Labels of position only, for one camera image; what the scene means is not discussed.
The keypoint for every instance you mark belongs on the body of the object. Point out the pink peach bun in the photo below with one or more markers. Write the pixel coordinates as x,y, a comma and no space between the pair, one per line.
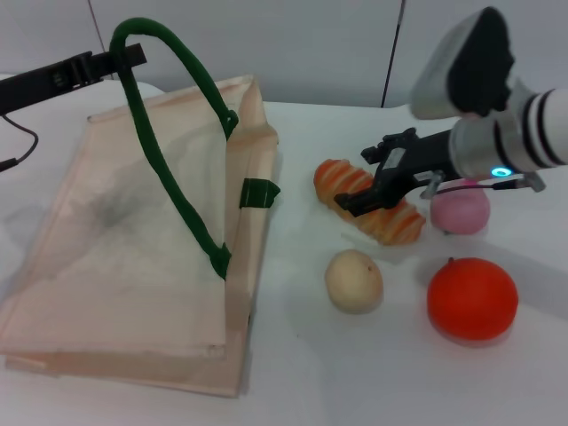
461,213

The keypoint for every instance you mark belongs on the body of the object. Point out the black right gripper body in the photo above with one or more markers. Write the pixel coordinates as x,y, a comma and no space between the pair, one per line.
412,160

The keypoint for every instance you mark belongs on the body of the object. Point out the thin black wall strip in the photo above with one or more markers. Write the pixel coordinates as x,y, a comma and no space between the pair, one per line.
392,57

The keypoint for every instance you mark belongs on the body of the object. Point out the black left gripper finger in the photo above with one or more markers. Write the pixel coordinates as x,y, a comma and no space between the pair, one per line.
89,66

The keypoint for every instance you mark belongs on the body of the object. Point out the orange striped bread loaf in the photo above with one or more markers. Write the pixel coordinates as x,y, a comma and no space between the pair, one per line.
395,224

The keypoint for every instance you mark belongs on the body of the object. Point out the round orange fruit toy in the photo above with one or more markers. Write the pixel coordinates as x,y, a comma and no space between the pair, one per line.
472,299

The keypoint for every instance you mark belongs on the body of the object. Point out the round beige egg yolk pastry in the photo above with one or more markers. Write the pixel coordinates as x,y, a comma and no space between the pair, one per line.
352,281

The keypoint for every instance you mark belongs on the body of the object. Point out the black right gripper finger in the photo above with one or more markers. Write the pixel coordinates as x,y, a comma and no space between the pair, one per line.
373,155
364,202

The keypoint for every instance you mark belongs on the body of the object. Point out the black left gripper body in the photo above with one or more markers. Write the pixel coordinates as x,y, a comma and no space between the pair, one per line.
26,91

